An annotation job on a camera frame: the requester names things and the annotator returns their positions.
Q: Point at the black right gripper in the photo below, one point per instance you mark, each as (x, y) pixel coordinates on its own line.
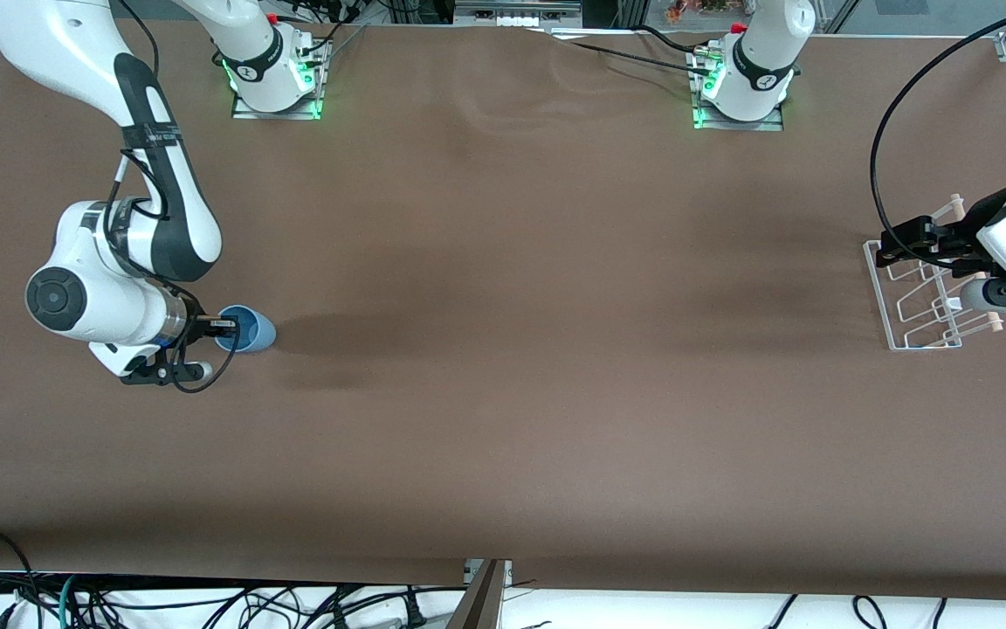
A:
(196, 328)

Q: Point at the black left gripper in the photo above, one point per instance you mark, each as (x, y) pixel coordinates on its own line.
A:
(962, 230)

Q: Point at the blue plastic cup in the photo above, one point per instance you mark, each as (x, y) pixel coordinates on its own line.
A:
(258, 336)

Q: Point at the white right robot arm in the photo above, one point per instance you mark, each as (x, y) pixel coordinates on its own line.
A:
(75, 44)

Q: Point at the wooden rack rod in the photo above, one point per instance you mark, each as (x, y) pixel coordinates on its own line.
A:
(956, 204)
(995, 323)

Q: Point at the brown table cover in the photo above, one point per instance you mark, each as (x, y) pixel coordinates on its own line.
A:
(503, 349)

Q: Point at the grey power strip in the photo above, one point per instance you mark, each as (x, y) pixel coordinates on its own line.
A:
(516, 16)

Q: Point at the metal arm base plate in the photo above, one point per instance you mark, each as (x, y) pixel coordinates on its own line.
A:
(245, 109)
(774, 124)

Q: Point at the metal frame strut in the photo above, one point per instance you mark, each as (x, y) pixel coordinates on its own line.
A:
(481, 603)

